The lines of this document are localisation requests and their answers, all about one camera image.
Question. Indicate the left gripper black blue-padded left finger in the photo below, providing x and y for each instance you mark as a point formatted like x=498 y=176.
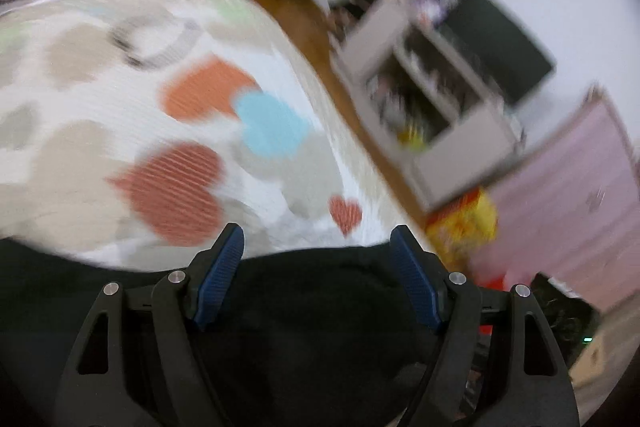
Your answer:
x=132 y=363

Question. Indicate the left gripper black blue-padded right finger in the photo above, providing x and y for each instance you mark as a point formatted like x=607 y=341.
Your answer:
x=524 y=380

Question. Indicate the black pants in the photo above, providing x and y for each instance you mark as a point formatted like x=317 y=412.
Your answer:
x=320 y=337

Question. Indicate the yellow red snack bag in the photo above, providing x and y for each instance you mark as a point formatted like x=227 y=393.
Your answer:
x=461 y=227

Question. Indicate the pink cabinet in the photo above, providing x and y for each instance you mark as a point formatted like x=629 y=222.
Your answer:
x=570 y=210

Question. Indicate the white shelf unit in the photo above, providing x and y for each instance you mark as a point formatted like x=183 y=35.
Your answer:
x=428 y=103

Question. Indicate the heart patterned quilt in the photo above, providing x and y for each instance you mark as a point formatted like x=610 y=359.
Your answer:
x=133 y=131

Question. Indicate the black television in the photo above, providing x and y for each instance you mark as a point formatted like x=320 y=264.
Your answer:
x=498 y=46

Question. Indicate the black tracking camera box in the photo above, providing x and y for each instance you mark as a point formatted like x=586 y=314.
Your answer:
x=573 y=321

